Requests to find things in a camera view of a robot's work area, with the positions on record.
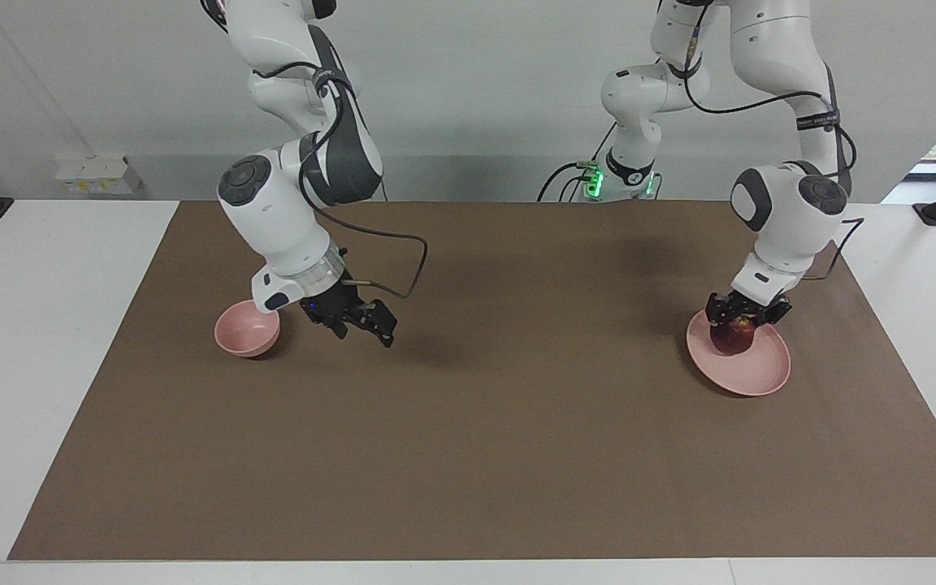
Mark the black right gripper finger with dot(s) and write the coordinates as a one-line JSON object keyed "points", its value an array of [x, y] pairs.
{"points": [[380, 321], [338, 327]]}

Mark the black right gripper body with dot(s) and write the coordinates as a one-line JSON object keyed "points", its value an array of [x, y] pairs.
{"points": [[338, 302]]}

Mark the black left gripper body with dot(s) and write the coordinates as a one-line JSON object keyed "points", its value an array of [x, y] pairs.
{"points": [[752, 305]]}

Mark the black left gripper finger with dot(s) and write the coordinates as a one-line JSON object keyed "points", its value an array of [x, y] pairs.
{"points": [[777, 313], [717, 310]]}

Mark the dark red apple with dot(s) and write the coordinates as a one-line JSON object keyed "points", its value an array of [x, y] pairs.
{"points": [[732, 337]]}

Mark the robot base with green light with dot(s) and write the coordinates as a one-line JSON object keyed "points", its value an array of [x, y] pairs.
{"points": [[622, 187]]}

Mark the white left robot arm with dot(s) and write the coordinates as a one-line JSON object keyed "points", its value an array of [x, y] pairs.
{"points": [[793, 227]]}

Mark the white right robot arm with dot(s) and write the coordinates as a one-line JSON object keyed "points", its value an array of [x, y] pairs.
{"points": [[273, 219]]}

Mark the pink plate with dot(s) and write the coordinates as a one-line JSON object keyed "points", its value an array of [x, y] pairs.
{"points": [[752, 374]]}

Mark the pink bowl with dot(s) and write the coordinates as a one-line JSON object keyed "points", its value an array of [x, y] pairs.
{"points": [[244, 333]]}

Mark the brown table mat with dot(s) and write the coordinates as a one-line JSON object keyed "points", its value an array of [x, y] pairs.
{"points": [[468, 406]]}

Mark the white wall boxes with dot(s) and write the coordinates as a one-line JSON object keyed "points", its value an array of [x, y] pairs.
{"points": [[98, 175]]}

